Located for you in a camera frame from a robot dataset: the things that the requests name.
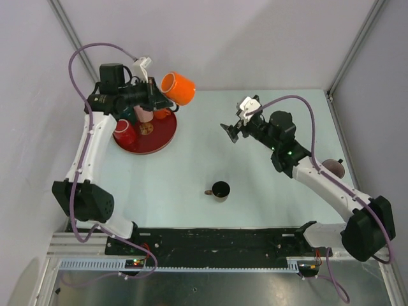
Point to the large orange mug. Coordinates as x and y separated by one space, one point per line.
178 88

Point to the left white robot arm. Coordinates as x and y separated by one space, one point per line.
119 90

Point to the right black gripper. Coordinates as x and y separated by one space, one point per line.
233 132

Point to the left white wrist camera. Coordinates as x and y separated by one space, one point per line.
139 68

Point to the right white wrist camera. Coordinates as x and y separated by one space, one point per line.
246 109

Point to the mauve pink mug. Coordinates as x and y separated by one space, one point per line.
335 166

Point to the small orange mug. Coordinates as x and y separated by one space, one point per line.
161 114

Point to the light pink tall mug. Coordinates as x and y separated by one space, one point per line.
142 115

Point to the dark green mug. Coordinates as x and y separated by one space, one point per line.
129 114

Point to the red round tray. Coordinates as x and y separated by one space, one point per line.
152 136

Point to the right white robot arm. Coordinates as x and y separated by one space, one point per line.
368 222

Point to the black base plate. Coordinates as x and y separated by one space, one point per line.
224 248

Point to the grey cable duct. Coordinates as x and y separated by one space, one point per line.
119 265

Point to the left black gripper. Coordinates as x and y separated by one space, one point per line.
152 91

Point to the brown speckled mug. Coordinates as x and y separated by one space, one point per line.
219 191

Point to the aluminium frame rail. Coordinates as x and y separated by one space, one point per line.
66 245

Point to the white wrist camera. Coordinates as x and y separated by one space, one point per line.
139 68
246 109

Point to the red mug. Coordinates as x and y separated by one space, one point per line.
124 133

